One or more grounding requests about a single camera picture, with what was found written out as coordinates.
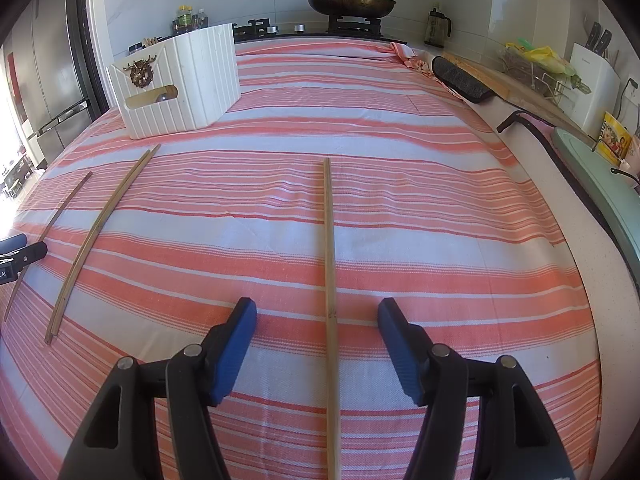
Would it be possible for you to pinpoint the black textured brush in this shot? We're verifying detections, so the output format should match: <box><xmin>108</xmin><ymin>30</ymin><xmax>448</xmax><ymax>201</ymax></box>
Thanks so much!
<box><xmin>431</xmin><ymin>55</ymin><xmax>493</xmax><ymax>104</ymax></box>

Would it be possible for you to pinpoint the pink dark-edged mat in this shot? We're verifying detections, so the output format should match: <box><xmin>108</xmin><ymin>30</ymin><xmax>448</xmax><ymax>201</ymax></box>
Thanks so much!
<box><xmin>497</xmin><ymin>110</ymin><xmax>640</xmax><ymax>281</ymax></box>

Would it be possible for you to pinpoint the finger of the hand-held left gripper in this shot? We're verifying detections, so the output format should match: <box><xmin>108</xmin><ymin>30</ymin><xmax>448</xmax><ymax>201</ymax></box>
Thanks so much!
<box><xmin>0</xmin><ymin>233</ymin><xmax>48</xmax><ymax>267</ymax></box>

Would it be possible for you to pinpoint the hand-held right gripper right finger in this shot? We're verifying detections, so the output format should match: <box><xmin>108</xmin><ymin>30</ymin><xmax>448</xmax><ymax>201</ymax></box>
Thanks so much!
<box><xmin>377</xmin><ymin>297</ymin><xmax>576</xmax><ymax>480</ymax></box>

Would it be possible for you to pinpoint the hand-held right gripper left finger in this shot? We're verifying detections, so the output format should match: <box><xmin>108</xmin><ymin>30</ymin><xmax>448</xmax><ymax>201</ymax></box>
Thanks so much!
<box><xmin>57</xmin><ymin>296</ymin><xmax>258</xmax><ymax>480</ymax></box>

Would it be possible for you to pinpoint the white ribbed storage box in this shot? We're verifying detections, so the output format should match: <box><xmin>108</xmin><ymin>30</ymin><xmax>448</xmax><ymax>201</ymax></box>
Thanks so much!
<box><xmin>106</xmin><ymin>23</ymin><xmax>242</xmax><ymax>140</ymax></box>

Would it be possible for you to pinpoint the dark water jug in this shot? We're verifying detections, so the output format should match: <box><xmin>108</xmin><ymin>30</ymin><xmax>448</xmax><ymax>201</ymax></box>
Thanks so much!
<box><xmin>424</xmin><ymin>6</ymin><xmax>452</xmax><ymax>48</ymax></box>

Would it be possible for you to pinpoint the grey refrigerator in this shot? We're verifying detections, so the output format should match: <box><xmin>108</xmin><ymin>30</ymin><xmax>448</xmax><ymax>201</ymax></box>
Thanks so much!
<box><xmin>0</xmin><ymin>0</ymin><xmax>108</xmax><ymax>161</ymax></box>

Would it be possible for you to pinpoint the yellow snack packet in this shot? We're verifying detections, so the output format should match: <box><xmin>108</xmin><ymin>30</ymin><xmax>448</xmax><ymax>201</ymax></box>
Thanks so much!
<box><xmin>597</xmin><ymin>111</ymin><xmax>632</xmax><ymax>161</ymax></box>

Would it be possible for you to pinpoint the white knife block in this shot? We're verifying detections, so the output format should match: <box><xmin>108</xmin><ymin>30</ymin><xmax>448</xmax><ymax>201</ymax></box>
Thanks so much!
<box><xmin>570</xmin><ymin>20</ymin><xmax>623</xmax><ymax>131</ymax></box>

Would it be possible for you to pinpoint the wire dish rack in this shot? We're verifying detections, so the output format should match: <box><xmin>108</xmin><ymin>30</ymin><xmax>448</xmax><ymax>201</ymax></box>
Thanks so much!
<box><xmin>502</xmin><ymin>45</ymin><xmax>586</xmax><ymax>103</ymax></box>

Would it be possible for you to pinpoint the pink white striped cloth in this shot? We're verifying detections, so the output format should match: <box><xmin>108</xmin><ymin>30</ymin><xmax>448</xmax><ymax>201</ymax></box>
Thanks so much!
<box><xmin>0</xmin><ymin>37</ymin><xmax>601</xmax><ymax>480</ymax></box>

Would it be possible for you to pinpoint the wooden cutting board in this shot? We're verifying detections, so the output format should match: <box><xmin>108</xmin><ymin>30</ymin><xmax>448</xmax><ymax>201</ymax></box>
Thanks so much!
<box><xmin>442</xmin><ymin>52</ymin><xmax>608</xmax><ymax>146</ymax></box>

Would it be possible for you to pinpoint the pale green tray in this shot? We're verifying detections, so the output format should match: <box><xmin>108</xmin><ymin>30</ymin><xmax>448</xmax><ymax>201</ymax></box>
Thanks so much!
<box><xmin>552</xmin><ymin>127</ymin><xmax>640</xmax><ymax>281</ymax></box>

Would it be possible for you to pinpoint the black gas stove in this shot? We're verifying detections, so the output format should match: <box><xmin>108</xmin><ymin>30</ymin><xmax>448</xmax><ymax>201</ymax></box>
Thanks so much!
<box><xmin>232</xmin><ymin>12</ymin><xmax>408</xmax><ymax>43</ymax></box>

